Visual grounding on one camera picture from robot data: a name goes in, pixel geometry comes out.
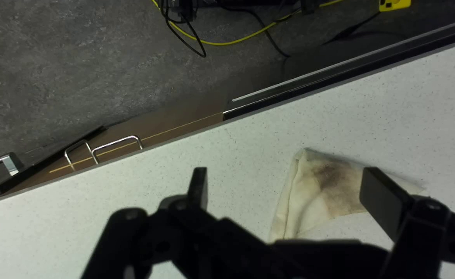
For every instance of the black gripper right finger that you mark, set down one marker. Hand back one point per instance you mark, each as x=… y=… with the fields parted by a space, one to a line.
x=419 y=226

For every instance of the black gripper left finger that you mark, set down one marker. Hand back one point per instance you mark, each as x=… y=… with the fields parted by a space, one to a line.
x=128 y=232

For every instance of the stained beige cloth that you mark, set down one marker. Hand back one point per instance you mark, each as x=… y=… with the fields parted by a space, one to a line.
x=315 y=195

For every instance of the wooden base cabinet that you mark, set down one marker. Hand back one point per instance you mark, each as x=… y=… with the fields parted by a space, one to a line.
x=186 y=124

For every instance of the black dishwasher front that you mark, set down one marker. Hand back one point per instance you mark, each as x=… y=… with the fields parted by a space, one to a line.
x=352 y=76

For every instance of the yellow plastic clamp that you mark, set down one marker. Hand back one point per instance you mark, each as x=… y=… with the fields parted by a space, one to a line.
x=395 y=4

